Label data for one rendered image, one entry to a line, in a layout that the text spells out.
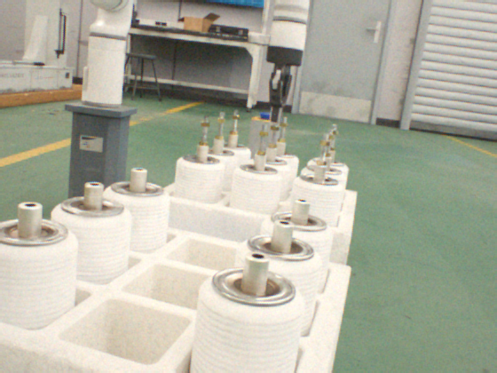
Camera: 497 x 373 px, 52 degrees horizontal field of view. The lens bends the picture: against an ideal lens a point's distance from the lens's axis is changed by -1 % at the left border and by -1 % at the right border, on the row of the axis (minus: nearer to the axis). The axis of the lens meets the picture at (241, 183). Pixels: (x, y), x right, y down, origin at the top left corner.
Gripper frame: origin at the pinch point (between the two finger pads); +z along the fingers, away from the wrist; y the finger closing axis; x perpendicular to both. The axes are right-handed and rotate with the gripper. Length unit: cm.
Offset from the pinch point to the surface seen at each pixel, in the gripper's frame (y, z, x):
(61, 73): 278, 14, 240
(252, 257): -67, 7, -13
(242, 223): -19.5, 18.8, -0.4
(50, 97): 244, 32, 227
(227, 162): -3.2, 11.3, 8.4
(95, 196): -55, 8, 10
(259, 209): -16.0, 16.5, -2.5
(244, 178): -16.2, 11.0, 1.2
